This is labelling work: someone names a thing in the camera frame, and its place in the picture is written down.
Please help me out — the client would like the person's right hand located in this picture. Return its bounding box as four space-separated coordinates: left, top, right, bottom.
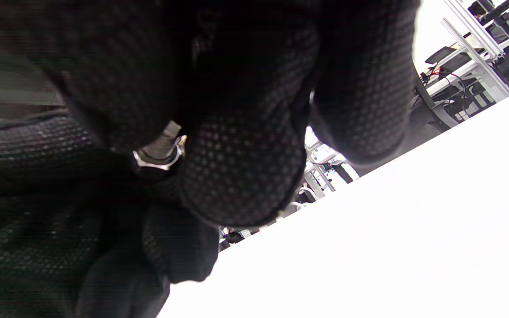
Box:
16 0 419 228

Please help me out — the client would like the person's left hand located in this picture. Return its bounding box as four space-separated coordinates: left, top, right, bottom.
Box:
0 110 220 318

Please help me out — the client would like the silver hex nut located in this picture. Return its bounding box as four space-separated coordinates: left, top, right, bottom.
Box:
133 137 186 172

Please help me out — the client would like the silver threaded screw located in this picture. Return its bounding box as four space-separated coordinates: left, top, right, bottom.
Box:
142 120 182 159

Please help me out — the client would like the aluminium frame workstation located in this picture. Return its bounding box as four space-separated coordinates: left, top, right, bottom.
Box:
416 0 509 129

